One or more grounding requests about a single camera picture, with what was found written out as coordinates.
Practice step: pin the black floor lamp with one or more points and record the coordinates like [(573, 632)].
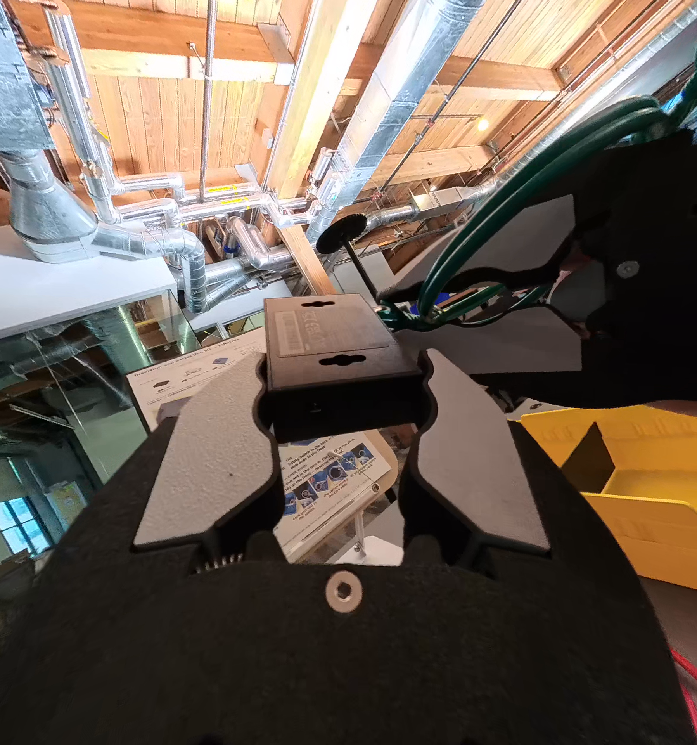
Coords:
[(339, 233)]

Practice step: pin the black network switch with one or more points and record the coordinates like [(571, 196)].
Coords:
[(336, 396)]

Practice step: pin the yellow plastic bin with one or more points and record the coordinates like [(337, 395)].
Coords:
[(645, 524)]

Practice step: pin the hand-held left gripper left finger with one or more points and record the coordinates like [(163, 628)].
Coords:
[(208, 460)]

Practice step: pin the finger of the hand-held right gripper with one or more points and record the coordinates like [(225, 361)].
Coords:
[(511, 238), (517, 343)]

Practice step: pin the printed instruction sheet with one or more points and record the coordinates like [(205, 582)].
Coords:
[(325, 483)]

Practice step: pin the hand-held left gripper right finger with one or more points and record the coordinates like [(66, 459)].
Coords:
[(476, 465)]

